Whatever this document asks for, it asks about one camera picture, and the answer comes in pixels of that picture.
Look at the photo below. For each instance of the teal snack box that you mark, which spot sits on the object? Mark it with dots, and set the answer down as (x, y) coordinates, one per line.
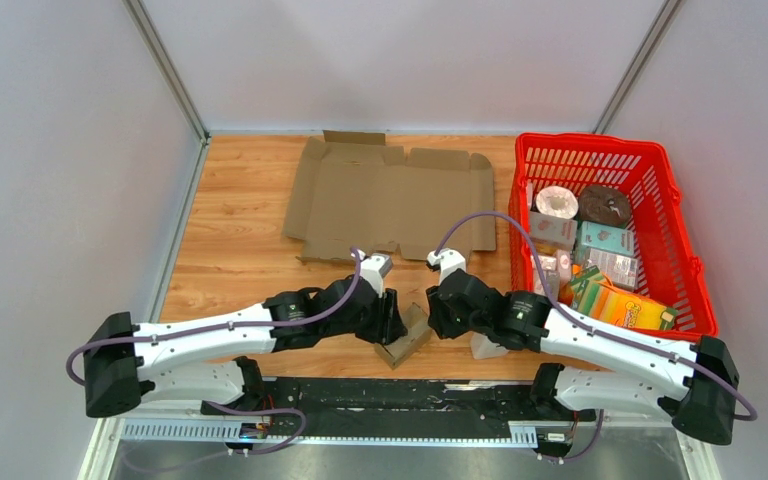
(604, 237)

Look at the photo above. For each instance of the white bottle black cap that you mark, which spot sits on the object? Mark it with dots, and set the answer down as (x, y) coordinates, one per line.
(483, 348)

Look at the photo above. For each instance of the small brown cardboard box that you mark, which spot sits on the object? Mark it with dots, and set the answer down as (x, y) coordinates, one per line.
(418, 334)

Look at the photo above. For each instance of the pink white small packet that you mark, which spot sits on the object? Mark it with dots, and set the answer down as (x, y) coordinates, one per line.
(557, 268)

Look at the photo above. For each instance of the yellow orange snack box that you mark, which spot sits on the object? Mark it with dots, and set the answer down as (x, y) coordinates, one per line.
(622, 308)

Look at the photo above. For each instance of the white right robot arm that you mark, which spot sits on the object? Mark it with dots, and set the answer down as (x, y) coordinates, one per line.
(693, 385)

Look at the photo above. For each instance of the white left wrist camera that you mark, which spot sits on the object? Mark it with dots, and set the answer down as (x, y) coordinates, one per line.
(374, 269)

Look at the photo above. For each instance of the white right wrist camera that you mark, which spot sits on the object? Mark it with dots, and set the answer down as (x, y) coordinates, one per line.
(445, 262)

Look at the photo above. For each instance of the green snack packet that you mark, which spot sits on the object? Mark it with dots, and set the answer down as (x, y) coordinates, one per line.
(574, 289)

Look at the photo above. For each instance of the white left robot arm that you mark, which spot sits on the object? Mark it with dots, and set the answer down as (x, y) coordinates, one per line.
(126, 364)

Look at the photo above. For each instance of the red plastic basket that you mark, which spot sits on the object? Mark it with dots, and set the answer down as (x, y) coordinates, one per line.
(670, 272)

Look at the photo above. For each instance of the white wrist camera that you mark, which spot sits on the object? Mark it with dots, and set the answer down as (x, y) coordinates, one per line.
(445, 262)
(374, 269)

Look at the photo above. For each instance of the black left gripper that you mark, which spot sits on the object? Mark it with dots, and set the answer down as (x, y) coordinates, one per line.
(387, 327)

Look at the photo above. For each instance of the white printed snack box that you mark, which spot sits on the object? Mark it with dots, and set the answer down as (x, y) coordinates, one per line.
(621, 270)

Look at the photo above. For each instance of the pink grey snack box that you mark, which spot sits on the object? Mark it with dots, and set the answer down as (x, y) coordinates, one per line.
(550, 233)

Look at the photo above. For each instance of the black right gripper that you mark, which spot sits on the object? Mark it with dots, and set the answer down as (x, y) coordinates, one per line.
(438, 319)

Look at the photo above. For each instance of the brown round chocolate pastry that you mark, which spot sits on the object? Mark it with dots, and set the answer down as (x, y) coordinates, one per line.
(604, 205)

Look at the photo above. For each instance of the large flat cardboard sheet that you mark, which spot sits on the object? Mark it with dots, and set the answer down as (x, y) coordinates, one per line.
(352, 189)

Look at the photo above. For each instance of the white tissue roll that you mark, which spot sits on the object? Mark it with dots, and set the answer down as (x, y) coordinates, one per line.
(556, 201)

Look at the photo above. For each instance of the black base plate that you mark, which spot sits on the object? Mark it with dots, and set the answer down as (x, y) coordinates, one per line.
(327, 411)

